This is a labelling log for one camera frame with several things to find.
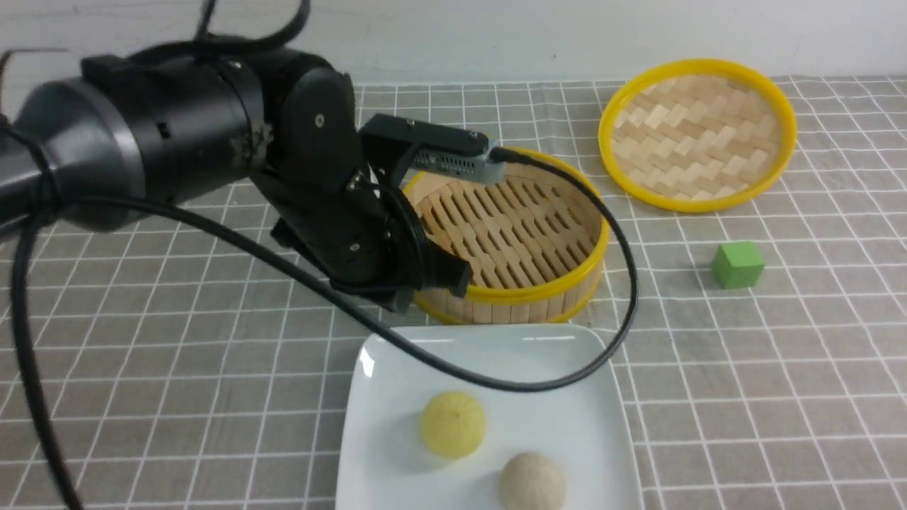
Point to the white square plate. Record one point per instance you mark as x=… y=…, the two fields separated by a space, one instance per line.
x=582 y=428

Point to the white steamed bun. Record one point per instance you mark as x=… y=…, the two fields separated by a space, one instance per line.
x=532 y=481

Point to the bamboo steamer lid yellow rim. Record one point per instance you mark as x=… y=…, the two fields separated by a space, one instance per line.
x=697 y=136

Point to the green cube block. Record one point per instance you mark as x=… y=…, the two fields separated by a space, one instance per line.
x=737 y=265

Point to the grey checked tablecloth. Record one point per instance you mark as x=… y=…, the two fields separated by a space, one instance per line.
x=183 y=374

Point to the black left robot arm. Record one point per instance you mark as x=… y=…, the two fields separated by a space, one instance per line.
x=174 y=131

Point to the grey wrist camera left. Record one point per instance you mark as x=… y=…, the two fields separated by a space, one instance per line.
x=439 y=149

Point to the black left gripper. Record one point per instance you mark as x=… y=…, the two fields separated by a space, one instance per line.
x=319 y=180

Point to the bamboo steamer basket yellow rim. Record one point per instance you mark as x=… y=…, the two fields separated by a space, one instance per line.
x=535 y=243

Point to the yellow steamed bun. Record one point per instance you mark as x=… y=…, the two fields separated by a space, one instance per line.
x=452 y=425

